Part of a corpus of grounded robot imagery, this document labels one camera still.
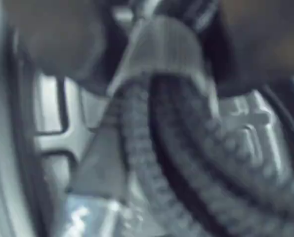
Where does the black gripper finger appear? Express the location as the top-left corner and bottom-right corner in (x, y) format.
(203, 0), (294, 95)
(3, 0), (113, 80)

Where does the black braided charging cable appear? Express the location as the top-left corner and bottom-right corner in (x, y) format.
(107, 0), (294, 237)

